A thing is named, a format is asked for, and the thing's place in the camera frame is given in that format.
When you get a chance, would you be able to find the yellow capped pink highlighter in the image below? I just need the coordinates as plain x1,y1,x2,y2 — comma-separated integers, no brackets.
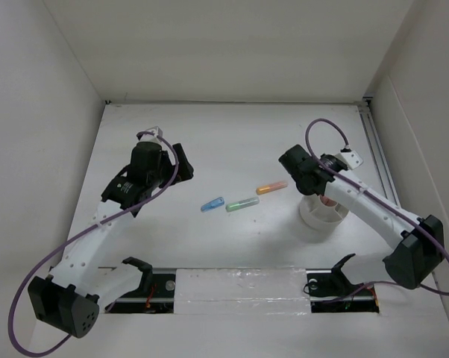
256,180,288,195

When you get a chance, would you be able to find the green capped highlighter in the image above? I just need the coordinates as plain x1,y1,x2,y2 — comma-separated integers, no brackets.
225,197,260,213

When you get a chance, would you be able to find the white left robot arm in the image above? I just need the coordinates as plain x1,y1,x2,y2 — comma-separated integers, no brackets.
28,140,194,339

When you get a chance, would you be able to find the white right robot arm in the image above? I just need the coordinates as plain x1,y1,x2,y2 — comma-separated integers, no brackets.
278,145,444,289

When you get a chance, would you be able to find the white round divided container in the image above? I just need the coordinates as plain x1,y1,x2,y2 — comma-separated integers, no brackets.
299,195,349,231

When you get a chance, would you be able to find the blue correction tape dispenser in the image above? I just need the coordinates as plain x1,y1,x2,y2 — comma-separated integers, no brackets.
201,197,225,213

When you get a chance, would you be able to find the white foam front board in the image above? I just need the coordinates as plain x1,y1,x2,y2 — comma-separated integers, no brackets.
174,268,311,316

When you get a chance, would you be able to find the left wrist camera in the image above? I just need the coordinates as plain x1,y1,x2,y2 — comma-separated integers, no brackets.
136,126,163,143

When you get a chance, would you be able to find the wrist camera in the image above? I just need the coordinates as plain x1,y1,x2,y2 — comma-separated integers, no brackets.
136,126,163,143
336,145,363,171

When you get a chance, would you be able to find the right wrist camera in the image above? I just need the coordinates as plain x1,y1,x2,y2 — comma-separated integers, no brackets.
336,145,363,171

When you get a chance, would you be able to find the aluminium rail at table edge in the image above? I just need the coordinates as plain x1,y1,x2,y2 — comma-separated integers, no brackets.
356,97,401,207

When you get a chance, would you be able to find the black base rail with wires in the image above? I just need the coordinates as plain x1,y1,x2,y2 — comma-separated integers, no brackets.
110,266,378,315

